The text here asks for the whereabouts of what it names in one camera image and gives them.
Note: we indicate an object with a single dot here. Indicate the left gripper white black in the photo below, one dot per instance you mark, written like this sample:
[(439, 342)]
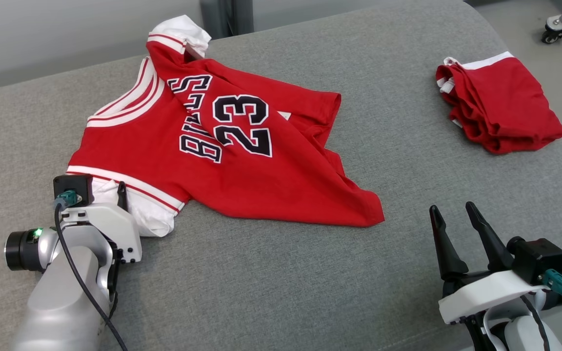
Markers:
[(110, 224)]

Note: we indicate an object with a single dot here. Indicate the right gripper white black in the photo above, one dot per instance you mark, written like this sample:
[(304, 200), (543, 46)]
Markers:
[(486, 292)]

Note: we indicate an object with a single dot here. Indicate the red basketball jersey number 23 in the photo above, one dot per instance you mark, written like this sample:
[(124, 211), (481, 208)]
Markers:
[(261, 180)]

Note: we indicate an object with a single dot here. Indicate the red shorts white stripe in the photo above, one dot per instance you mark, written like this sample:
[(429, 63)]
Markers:
[(505, 107)]

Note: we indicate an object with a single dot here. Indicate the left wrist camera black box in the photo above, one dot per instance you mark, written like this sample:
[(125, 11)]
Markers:
[(73, 184)]

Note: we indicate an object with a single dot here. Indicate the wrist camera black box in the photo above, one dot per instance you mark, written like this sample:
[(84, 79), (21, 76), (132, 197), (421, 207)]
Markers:
[(539, 258), (73, 184)]

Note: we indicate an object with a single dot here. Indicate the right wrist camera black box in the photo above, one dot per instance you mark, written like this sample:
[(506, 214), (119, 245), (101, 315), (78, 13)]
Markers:
[(539, 258)]

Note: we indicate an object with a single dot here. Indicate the grey partition post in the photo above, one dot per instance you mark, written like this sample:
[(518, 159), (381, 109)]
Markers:
[(215, 17)]

